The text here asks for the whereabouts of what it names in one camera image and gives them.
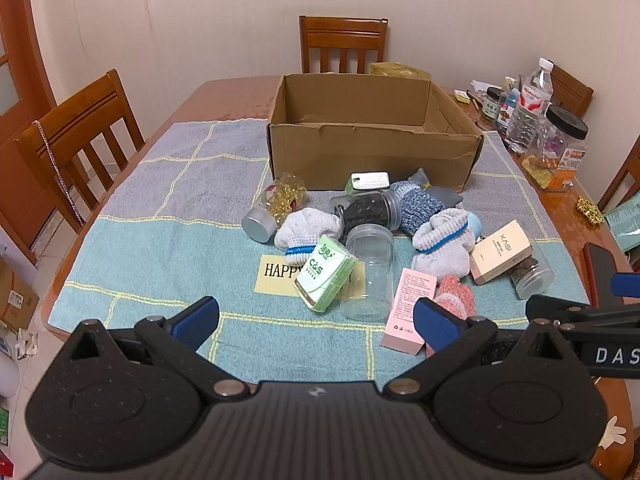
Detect silver chain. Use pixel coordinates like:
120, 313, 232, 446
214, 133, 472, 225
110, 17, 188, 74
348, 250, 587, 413
32, 121, 83, 228

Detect wooden door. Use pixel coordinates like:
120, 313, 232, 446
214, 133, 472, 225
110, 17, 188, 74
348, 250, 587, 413
0, 0, 58, 251

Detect crumpled white paper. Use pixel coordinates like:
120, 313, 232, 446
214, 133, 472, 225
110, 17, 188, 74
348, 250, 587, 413
15, 329, 42, 361

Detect small jar brown contents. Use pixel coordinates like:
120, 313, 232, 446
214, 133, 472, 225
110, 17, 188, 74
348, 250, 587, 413
510, 255, 555, 301

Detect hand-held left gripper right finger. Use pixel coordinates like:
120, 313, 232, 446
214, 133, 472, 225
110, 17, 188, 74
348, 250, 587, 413
382, 297, 576, 403

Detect small green white box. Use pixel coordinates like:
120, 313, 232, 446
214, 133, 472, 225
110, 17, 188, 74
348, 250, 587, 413
344, 172, 391, 196

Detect beige carton box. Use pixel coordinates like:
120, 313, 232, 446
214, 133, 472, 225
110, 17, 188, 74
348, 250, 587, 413
469, 220, 533, 287

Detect clear plastic jar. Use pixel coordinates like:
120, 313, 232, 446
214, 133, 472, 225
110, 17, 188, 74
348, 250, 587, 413
341, 224, 396, 322

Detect small jar dark lid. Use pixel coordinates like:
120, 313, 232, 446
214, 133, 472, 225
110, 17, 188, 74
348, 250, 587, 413
480, 87, 503, 122

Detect grey toy shark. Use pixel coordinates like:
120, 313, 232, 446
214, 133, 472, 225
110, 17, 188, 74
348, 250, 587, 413
407, 167, 463, 208

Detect blue grey knit sock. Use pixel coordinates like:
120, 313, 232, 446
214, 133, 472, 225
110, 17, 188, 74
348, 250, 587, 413
390, 181, 447, 236

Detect clear water bottle red label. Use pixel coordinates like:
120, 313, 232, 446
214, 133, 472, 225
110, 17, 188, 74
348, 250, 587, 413
505, 58, 555, 153

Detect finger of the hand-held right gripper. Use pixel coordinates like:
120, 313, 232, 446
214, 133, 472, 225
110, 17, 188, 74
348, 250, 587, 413
610, 271, 640, 300
525, 295, 640, 333

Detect brown cardboard box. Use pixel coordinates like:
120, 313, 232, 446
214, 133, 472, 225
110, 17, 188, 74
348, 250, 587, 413
266, 73, 485, 193

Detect large clear jar black lid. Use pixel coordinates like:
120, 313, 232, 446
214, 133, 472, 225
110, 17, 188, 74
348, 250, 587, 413
522, 105, 590, 193

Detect black phone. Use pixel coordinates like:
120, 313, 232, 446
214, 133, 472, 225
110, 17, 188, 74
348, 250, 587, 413
582, 242, 618, 308

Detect small bottle blue cap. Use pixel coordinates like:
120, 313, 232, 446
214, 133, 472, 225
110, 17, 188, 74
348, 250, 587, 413
497, 87, 521, 128

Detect yellow capsule jar silver lid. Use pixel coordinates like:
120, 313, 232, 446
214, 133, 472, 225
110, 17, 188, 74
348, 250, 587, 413
241, 173, 308, 245

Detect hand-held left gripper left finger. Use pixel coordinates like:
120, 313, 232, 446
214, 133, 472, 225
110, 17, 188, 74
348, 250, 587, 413
67, 296, 251, 403

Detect clear jar dark contents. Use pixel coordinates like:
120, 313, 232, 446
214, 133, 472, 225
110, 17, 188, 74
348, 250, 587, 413
328, 189, 402, 235

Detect cardboard box on floor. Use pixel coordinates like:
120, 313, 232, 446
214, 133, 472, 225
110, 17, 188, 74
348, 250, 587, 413
0, 255, 41, 331

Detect green tissue packet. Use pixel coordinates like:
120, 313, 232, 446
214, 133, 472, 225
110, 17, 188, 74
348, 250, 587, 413
293, 234, 360, 313

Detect yellow green tea box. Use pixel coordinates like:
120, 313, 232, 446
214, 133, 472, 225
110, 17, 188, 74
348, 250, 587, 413
370, 61, 432, 80

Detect pink fuzzy sock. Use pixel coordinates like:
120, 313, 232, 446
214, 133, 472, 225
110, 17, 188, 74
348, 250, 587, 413
431, 275, 477, 318

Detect pink carton box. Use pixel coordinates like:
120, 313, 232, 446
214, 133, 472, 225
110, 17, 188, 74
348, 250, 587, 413
380, 267, 440, 356

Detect gold foil packet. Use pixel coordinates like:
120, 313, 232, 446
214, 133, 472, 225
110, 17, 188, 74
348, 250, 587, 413
520, 156, 556, 191

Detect gold foil ornament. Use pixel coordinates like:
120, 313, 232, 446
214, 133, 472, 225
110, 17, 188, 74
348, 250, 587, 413
575, 196, 606, 228

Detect white sock blue stripe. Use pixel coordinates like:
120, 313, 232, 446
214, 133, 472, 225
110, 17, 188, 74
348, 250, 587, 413
274, 207, 343, 267
411, 208, 476, 281

